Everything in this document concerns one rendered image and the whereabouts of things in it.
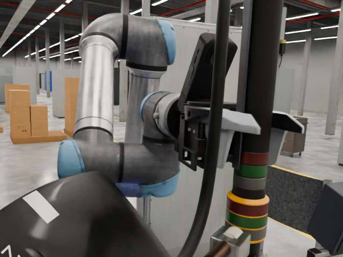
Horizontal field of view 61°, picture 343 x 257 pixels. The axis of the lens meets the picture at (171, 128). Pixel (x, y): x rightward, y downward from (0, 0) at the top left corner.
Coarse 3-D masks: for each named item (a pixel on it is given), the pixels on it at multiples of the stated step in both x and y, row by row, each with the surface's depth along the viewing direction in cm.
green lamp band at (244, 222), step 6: (228, 210) 30; (228, 216) 30; (234, 216) 30; (240, 216) 29; (264, 216) 29; (234, 222) 30; (240, 222) 29; (246, 222) 29; (252, 222) 29; (258, 222) 29; (264, 222) 30; (252, 228) 29
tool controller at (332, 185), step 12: (324, 192) 90; (336, 192) 86; (324, 204) 90; (336, 204) 86; (312, 216) 94; (324, 216) 90; (336, 216) 86; (312, 228) 94; (324, 228) 90; (336, 228) 86; (324, 240) 90; (336, 240) 86; (336, 252) 88
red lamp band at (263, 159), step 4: (244, 152) 29; (248, 152) 29; (268, 152) 29; (244, 156) 29; (248, 156) 29; (252, 156) 28; (256, 156) 28; (260, 156) 29; (264, 156) 29; (268, 156) 30; (244, 160) 29; (248, 160) 29; (252, 160) 29; (256, 160) 29; (260, 160) 29; (264, 160) 29; (252, 164) 29; (256, 164) 29; (260, 164) 29; (264, 164) 29
